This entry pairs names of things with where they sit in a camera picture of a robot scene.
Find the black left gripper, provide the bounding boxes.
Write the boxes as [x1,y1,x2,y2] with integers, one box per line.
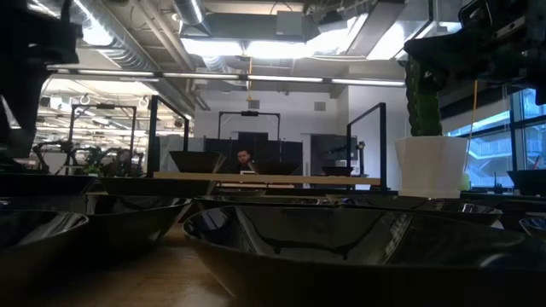
[0,0,82,159]

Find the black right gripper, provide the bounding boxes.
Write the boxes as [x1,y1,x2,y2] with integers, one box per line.
[404,12,546,106]

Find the black glossy round plate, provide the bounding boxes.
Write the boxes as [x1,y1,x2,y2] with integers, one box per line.
[254,161,302,177]

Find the green cactus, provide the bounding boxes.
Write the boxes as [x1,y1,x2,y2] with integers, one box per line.
[404,59,444,137]

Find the white faceted plant pot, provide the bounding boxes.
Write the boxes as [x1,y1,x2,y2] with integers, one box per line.
[394,135,469,200]

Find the black computer monitor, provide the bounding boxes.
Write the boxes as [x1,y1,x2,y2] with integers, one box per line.
[310,134,359,162]

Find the long ceiling light bar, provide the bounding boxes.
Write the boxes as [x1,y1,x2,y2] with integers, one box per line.
[46,66,406,88]

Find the black tapered tub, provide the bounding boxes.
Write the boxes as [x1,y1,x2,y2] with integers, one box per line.
[506,169,546,197]

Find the grey ceiling box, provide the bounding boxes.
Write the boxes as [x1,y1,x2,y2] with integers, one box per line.
[275,10,305,38]

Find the wooden shelf board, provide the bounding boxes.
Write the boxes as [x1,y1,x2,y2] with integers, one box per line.
[153,171,381,187]

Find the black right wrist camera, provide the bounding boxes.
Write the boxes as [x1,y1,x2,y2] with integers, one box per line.
[458,0,528,42]

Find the black background gantry frame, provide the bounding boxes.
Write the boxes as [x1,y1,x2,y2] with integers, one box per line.
[67,103,138,176]
[217,109,282,142]

